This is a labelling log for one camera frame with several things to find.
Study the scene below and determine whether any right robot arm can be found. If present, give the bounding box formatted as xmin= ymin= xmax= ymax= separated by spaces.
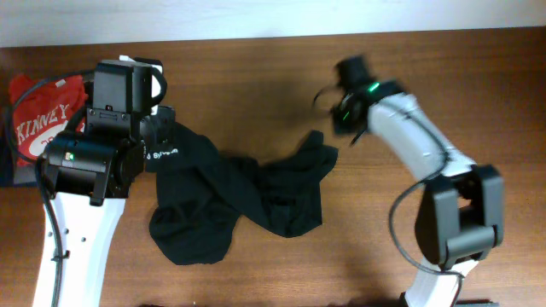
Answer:
xmin=330 ymin=55 xmax=504 ymax=306

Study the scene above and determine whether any red printed t-shirt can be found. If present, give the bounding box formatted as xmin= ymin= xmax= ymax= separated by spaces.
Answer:
xmin=12 ymin=75 xmax=88 ymax=160

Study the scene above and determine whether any black polo shirt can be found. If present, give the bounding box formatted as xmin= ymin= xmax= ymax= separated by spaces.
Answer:
xmin=145 ymin=124 xmax=338 ymax=265

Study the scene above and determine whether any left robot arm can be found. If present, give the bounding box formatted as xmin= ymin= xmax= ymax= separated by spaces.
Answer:
xmin=32 ymin=55 xmax=175 ymax=306

